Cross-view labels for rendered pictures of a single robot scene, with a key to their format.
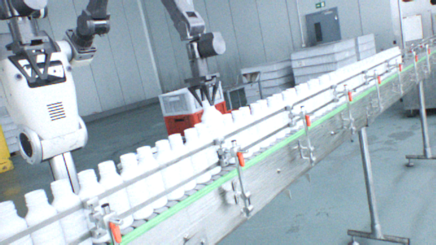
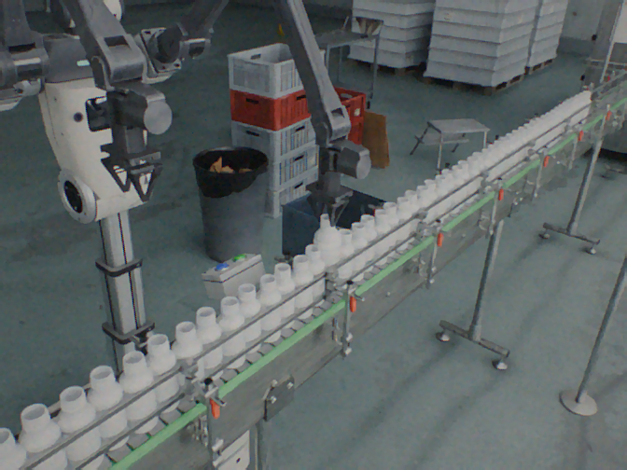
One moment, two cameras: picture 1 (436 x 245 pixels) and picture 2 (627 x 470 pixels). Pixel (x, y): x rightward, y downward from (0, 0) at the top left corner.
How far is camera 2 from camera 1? 0.53 m
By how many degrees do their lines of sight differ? 19
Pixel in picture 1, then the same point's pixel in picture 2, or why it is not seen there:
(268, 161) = (380, 286)
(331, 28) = not seen: outside the picture
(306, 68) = (453, 26)
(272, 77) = (397, 24)
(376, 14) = not seen: outside the picture
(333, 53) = (500, 14)
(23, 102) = (79, 150)
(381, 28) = not seen: outside the picture
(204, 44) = (345, 162)
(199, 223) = (289, 367)
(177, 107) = (253, 81)
